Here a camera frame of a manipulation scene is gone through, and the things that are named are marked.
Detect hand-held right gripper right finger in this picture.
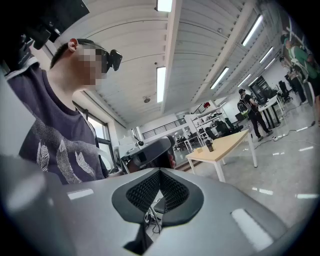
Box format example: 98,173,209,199
143,167,291,256

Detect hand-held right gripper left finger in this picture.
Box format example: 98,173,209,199
47,167,161,256

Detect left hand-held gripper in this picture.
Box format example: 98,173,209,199
126,136,176,174

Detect person's left hand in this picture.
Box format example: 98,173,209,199
167,149,177,169

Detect black mezzanine railing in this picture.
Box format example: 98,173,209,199
141,117,187,140

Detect white metal shelf rack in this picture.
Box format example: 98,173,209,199
190,106,227,141

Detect ceiling strip lights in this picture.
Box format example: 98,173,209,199
155,0,276,104

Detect group of black office chairs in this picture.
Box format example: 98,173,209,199
204,117,245,141

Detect wooden table with white legs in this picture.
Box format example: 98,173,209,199
185,128,258,183

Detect person's dark printed t-shirt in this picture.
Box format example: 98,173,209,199
6,62,110,186

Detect person's head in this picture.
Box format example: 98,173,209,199
49,38,112,93

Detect white desk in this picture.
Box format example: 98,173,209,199
257,94,286,127

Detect black backpack equipment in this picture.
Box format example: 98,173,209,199
18,0,91,51

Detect black head-worn camera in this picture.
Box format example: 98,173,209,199
77,38,123,74

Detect white backpack strap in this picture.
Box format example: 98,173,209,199
4,47,40,81

